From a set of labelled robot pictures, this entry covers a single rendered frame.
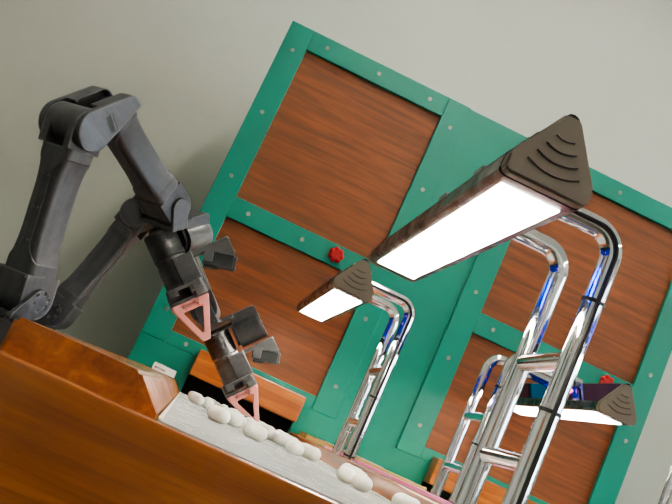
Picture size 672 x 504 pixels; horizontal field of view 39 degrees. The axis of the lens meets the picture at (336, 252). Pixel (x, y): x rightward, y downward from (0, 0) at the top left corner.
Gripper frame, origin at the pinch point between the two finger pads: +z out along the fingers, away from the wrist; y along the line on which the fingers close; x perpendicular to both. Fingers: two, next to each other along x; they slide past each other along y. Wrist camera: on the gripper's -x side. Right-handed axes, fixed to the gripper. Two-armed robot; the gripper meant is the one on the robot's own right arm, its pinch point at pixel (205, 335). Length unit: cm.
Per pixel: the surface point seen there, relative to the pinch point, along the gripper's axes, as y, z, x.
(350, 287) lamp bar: 6.6, 2.8, -28.1
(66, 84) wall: 158, -103, 3
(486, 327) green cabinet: 85, 27, -73
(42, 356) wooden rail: -96, 0, 14
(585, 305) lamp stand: -68, 16, -36
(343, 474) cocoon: -53, 23, -6
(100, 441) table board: -99, 7, 13
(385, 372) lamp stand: 28.0, 21.6, -31.5
